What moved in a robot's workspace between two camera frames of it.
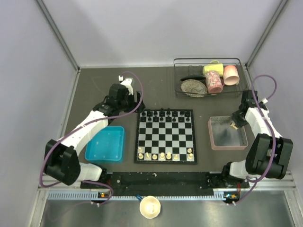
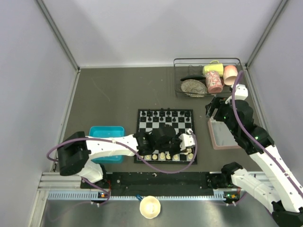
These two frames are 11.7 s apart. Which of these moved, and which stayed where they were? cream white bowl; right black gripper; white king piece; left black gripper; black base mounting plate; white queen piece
Moved: right black gripper; left black gripper
Stayed: white king piece; black base mounting plate; white queen piece; cream white bowl
